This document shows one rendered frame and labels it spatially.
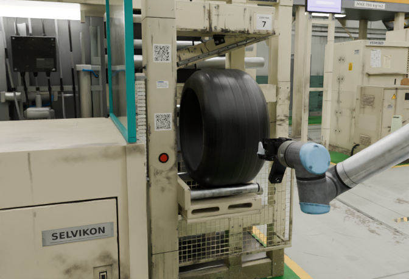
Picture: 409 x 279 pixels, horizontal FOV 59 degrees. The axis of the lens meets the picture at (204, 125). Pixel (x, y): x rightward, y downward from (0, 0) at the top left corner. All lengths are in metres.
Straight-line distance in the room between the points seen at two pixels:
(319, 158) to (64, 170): 0.70
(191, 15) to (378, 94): 4.62
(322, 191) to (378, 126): 5.05
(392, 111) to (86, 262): 5.74
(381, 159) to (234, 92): 0.64
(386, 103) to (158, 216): 4.97
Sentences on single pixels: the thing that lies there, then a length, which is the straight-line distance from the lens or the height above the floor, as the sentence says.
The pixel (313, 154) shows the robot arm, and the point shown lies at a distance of 1.10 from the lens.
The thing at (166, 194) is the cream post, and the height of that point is 0.89.
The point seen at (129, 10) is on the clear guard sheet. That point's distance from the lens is 0.82.
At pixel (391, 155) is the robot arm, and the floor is 1.19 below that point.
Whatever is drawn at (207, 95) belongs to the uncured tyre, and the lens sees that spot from 1.49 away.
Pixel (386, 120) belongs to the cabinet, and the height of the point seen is 0.71.
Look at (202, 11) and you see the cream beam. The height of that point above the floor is 1.73.
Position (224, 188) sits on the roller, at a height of 0.92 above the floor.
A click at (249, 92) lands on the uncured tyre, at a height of 1.34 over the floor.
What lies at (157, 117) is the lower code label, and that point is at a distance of 1.55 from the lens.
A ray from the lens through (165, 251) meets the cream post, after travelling 1.74.
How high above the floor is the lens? 1.42
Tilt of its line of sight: 8 degrees down
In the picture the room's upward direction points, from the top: straight up
